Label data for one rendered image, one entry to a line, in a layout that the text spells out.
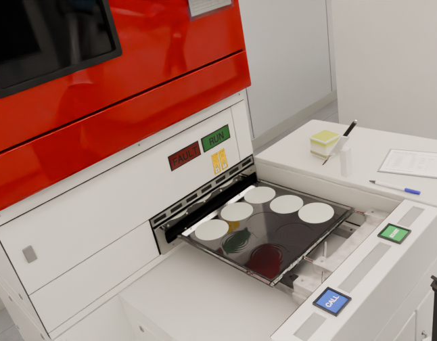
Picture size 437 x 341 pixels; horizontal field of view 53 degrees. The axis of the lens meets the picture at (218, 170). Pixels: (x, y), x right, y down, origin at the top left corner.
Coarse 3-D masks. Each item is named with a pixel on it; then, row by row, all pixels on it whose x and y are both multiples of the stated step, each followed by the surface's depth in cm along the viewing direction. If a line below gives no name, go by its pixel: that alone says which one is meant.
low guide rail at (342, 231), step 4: (340, 228) 125; (344, 228) 125; (348, 228) 124; (352, 228) 124; (336, 232) 127; (340, 232) 126; (344, 232) 124; (348, 232) 123; (352, 232) 122; (340, 236) 126; (344, 236) 125; (348, 236) 124
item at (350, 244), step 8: (368, 224) 120; (360, 232) 117; (368, 232) 117; (352, 240) 115; (360, 240) 114; (344, 248) 113; (352, 248) 112; (336, 256) 110; (344, 256) 110; (320, 280) 104; (296, 296) 102; (304, 296) 101
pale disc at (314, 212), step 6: (306, 204) 130; (312, 204) 129; (318, 204) 129; (324, 204) 128; (300, 210) 128; (306, 210) 127; (312, 210) 126; (318, 210) 126; (324, 210) 125; (330, 210) 125; (300, 216) 125; (306, 216) 125; (312, 216) 124; (318, 216) 124; (324, 216) 123; (330, 216) 123; (312, 222) 122; (318, 222) 121
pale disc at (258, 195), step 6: (246, 192) 142; (252, 192) 142; (258, 192) 141; (264, 192) 140; (270, 192) 140; (246, 198) 139; (252, 198) 138; (258, 198) 138; (264, 198) 137; (270, 198) 137
